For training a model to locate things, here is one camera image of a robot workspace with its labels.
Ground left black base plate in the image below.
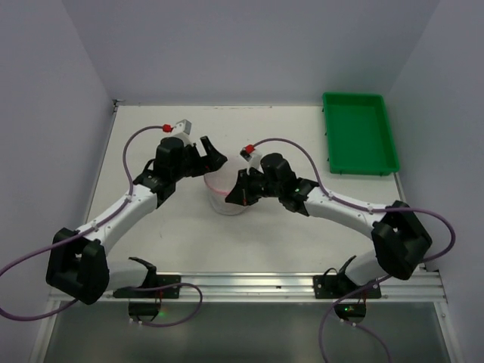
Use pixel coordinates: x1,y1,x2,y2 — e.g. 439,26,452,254
113,274,181,299

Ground aluminium rail front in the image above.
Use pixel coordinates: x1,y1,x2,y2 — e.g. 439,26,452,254
48,268,448,306

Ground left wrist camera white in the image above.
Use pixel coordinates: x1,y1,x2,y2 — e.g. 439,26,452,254
162,119,193,146

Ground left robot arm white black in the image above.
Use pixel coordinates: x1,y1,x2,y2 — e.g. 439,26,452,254
45,136,228,305

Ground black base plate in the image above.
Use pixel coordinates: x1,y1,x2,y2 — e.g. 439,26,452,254
113,274,181,299
312,275,382,299

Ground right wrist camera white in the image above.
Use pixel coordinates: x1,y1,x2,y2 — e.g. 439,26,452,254
240,144,262,174

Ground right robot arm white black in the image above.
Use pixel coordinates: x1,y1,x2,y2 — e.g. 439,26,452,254
225,149,432,298

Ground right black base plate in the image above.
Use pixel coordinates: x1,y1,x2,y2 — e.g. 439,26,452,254
312,275,382,299

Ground white mesh laundry bag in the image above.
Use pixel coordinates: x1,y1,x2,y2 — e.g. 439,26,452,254
203,157,246,216

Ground green plastic tray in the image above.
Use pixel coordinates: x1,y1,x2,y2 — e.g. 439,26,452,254
322,92,400,176

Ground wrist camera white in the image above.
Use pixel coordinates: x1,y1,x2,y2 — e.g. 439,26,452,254
240,144,262,174
162,119,193,146

